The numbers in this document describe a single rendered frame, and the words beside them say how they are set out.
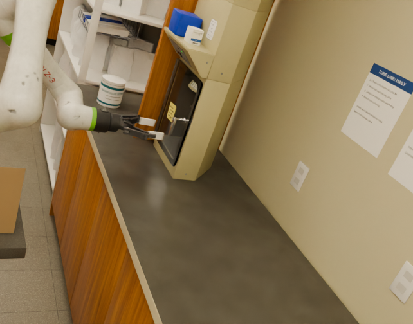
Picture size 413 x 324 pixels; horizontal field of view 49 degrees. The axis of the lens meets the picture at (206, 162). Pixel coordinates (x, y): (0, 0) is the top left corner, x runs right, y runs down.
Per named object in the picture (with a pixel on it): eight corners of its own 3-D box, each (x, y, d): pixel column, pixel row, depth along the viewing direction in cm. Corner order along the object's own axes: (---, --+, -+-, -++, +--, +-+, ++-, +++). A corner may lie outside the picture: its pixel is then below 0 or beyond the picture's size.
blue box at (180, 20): (188, 33, 200) (195, 13, 197) (196, 40, 192) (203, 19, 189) (167, 28, 196) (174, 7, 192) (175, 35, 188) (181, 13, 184)
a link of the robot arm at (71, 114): (54, 134, 171) (60, 110, 165) (52, 113, 180) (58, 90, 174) (91, 139, 178) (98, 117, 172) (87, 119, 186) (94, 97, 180)
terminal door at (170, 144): (155, 135, 223) (179, 58, 207) (174, 168, 199) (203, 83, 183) (154, 135, 223) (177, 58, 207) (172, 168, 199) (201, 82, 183)
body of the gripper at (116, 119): (112, 117, 176) (135, 121, 181) (108, 108, 183) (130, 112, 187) (107, 134, 179) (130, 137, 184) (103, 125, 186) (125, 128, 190)
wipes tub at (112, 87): (116, 101, 263) (123, 76, 257) (121, 110, 253) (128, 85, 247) (94, 96, 257) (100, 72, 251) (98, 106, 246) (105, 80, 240)
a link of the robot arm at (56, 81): (5, 51, 157) (33, 36, 156) (6, 35, 165) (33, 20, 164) (65, 119, 184) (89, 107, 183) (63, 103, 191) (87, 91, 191)
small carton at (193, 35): (193, 42, 188) (198, 27, 185) (199, 45, 184) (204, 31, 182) (183, 39, 185) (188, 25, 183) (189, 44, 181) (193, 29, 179)
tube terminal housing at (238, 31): (197, 150, 238) (250, 2, 207) (221, 183, 213) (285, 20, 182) (152, 144, 226) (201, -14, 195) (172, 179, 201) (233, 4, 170)
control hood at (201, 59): (181, 53, 207) (187, 32, 203) (206, 79, 182) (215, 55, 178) (157, 47, 202) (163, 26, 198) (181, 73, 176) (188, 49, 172)
